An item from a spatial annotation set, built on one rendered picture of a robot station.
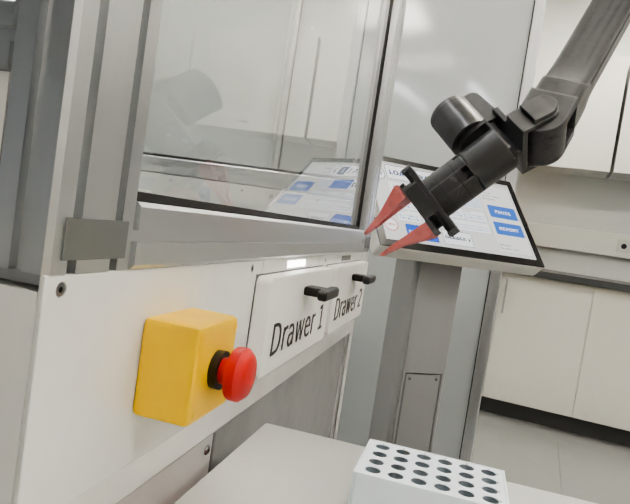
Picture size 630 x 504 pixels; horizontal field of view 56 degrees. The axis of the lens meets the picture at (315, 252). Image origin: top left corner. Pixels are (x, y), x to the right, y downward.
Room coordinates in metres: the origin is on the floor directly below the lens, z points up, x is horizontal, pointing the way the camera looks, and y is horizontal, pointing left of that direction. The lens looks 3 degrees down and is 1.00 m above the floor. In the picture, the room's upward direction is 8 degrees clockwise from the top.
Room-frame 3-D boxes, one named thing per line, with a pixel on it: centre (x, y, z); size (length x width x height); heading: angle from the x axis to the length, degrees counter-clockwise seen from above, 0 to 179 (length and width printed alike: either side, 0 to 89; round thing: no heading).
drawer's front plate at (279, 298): (0.76, 0.01, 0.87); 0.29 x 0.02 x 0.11; 166
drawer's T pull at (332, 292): (0.76, -0.01, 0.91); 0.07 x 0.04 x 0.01; 166
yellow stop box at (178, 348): (0.44, 0.08, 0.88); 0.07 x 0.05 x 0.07; 166
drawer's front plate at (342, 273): (1.07, -0.07, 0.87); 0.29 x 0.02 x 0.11; 166
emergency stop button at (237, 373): (0.43, 0.05, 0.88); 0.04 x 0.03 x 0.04; 166
